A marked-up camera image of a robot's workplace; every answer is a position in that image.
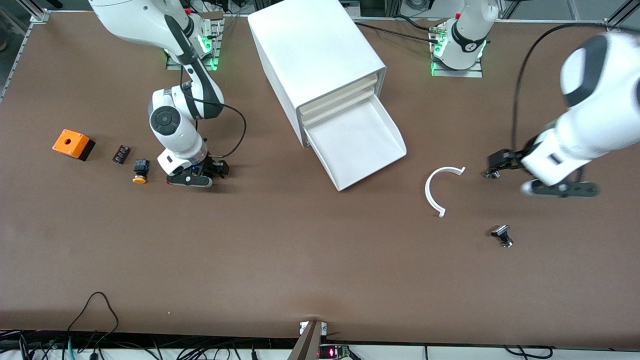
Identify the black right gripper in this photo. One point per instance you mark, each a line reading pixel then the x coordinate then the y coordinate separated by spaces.
pixel 218 166

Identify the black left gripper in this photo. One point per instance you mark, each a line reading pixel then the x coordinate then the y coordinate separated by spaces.
pixel 506 160

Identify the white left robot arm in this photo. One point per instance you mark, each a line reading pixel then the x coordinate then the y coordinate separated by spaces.
pixel 590 135

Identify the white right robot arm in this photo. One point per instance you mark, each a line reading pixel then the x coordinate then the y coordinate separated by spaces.
pixel 172 125

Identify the yellow push button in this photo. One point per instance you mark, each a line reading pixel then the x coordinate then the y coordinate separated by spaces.
pixel 141 170

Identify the small silver metal fitting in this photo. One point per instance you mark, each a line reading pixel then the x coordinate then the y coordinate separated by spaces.
pixel 492 174

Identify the white curved plastic arc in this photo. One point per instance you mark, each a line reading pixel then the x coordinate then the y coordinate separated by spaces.
pixel 427 192

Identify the small black terminal block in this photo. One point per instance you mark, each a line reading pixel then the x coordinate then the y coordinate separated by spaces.
pixel 121 154

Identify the orange box black base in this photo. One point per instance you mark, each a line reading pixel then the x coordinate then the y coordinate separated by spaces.
pixel 70 142

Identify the black box red display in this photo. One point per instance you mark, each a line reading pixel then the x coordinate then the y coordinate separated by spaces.
pixel 332 352

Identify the aluminium arm base plate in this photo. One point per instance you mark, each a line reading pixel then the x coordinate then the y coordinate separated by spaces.
pixel 460 73
pixel 215 64

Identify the aluminium corner bracket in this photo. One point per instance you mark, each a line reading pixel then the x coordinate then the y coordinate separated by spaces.
pixel 612 25
pixel 41 16

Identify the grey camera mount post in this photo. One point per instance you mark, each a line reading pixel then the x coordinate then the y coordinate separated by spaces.
pixel 307 345

